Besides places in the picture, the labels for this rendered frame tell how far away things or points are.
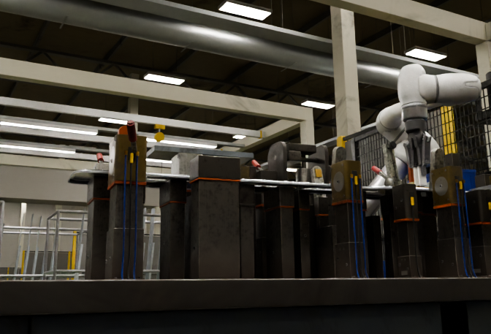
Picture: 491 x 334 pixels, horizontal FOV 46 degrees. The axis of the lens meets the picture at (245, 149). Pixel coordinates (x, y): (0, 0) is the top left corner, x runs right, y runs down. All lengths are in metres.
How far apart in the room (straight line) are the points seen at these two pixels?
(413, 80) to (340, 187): 0.61
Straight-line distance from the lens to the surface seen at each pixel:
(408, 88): 2.18
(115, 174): 1.45
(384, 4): 6.04
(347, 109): 10.26
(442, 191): 1.92
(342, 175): 1.72
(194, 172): 1.56
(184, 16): 10.16
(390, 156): 2.29
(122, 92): 8.10
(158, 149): 2.02
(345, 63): 10.56
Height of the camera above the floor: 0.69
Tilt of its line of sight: 13 degrees up
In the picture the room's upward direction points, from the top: 1 degrees counter-clockwise
